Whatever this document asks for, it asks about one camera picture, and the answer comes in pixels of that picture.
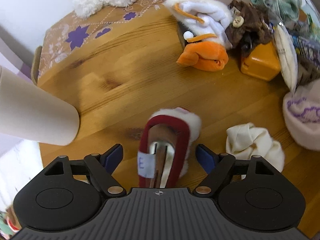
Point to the red Hello Kitty plush clip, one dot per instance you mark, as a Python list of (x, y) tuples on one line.
[(165, 146)]

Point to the orange plastic box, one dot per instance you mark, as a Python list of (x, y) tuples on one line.
[(262, 63)]

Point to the floral patterned box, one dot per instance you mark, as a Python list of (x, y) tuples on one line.
[(72, 32)]

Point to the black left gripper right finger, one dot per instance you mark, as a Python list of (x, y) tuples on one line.
[(251, 193)]

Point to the green knitted scrunchie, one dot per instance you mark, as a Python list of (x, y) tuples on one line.
[(285, 10)]

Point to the white oval packet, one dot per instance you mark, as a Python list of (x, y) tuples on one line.
[(287, 56)]

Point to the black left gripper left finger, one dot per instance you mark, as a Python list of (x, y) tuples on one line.
[(68, 193)]

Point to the dark blue card box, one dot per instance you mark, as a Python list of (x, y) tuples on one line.
[(308, 59)]

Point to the cream sock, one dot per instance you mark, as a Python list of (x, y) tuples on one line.
[(246, 140)]

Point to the white furry plush with orange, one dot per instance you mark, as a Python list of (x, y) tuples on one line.
[(203, 17)]

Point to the orange sock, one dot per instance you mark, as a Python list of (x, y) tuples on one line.
[(207, 56)]

